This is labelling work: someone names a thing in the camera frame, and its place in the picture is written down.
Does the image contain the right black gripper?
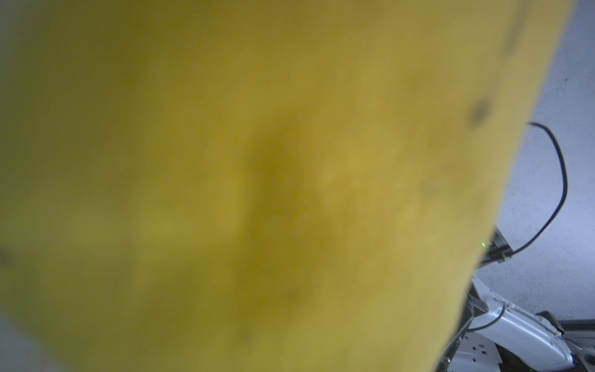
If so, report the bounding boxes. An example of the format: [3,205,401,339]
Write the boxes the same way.
[479,227,514,268]

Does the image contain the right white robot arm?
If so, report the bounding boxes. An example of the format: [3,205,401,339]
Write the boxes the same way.
[435,277,594,371]

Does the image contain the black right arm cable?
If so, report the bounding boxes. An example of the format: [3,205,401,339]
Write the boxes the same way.
[509,122,569,257]

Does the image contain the yellow shorts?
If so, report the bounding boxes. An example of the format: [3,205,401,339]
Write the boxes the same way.
[1,1,574,371]

